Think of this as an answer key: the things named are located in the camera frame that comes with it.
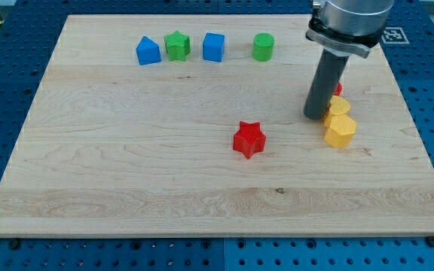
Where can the yellow heart block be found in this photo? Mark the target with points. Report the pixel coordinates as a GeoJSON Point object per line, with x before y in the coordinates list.
{"type": "Point", "coordinates": [337, 106]}

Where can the green star block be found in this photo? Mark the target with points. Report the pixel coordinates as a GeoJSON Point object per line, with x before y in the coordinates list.
{"type": "Point", "coordinates": [177, 46]}

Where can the yellow hexagon block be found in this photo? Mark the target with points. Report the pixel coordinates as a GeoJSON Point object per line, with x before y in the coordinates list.
{"type": "Point", "coordinates": [340, 131]}

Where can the small red block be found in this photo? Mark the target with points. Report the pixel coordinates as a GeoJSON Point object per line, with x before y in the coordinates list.
{"type": "Point", "coordinates": [338, 90]}

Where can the light wooden board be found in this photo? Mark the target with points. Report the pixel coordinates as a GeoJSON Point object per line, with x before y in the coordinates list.
{"type": "Point", "coordinates": [114, 149]}

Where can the blue triangular block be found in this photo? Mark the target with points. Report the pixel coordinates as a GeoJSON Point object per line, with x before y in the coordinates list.
{"type": "Point", "coordinates": [147, 51]}

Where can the red star block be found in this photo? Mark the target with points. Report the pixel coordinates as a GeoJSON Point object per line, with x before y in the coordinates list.
{"type": "Point", "coordinates": [249, 139]}

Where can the white fiducial marker tag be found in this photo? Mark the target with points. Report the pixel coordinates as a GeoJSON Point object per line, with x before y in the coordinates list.
{"type": "Point", "coordinates": [394, 35]}

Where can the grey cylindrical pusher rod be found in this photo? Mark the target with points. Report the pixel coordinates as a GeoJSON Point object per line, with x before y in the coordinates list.
{"type": "Point", "coordinates": [328, 73]}

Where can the blue cube block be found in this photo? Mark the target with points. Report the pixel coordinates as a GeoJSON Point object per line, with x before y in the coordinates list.
{"type": "Point", "coordinates": [213, 47]}

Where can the green cylinder block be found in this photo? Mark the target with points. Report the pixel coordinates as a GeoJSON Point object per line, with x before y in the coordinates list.
{"type": "Point", "coordinates": [263, 45]}

